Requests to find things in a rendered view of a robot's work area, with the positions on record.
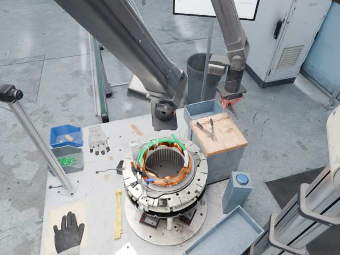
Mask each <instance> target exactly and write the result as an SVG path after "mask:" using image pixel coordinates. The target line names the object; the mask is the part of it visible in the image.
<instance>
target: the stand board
mask: <svg viewBox="0 0 340 255"><path fill-rule="evenodd" d="M225 116H229V115H228V114H227V112H226V113H222V114H217V115H213V116H209V117H205V118H200V119H196V120H192V121H190V125H191V127H192V129H193V131H194V133H195V135H196V137H197V139H198V141H199V142H200V144H201V146H202V148H203V150H204V152H205V154H206V156H207V157H209V156H213V155H216V154H220V153H223V152H227V151H231V150H234V149H238V148H242V147H245V146H247V145H248V141H247V140H246V139H245V137H244V136H243V134H242V133H241V132H240V130H239V129H238V127H237V126H236V125H235V123H234V122H233V120H232V119H231V118H227V119H223V120H219V121H215V122H213V124H214V135H215V136H216V138H217V139H216V138H215V137H213V141H212V138H211V137H209V138H208V137H207V134H208V133H206V132H205V131H204V130H201V129H200V128H199V127H198V126H194V124H196V122H204V121H208V120H210V118H212V120H213V119H216V118H221V117H225ZM202 126H203V128H205V129H206V130H208V131H209V132H210V133H211V129H210V128H211V124H210V123H207V124H203V125H202ZM230 128H233V130H232V132H228V133H226V129H230Z"/></svg>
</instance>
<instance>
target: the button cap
mask: <svg viewBox="0 0 340 255"><path fill-rule="evenodd" d="M237 181H238V182H239V183H241V184H245V183H247V181H248V178H247V176H246V175H244V174H239V175H238V176H237Z"/></svg>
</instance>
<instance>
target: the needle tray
mask: <svg viewBox="0 0 340 255"><path fill-rule="evenodd" d="M263 232H264V230H263V229H262V228H261V227H260V226H259V225H258V224H257V223H256V222H255V221H254V220H253V219H252V218H251V217H250V216H249V215H248V214H247V213H246V212H245V211H244V209H243V208H242V207H241V206H240V205H238V206H237V207H236V208H235V209H234V210H232V211H231V212H230V213H229V214H228V215H226V216H225V217H224V218H223V219H221V220H220V221H219V222H218V223H217V224H215V225H214V226H213V227H212V228H211V229H209V230H208V231H207V232H206V233H205V234H203V235H202V236H201V237H200V238H199V239H197V240H196V241H195V242H194V243H192V244H191V245H190V246H189V247H188V248H187V249H185V250H184V251H183V255H241V254H242V253H243V252H244V251H245V250H247V249H248V248H249V247H250V246H251V245H252V244H253V243H254V242H255V241H256V240H257V239H258V238H259V237H260V236H261V235H262V234H263Z"/></svg>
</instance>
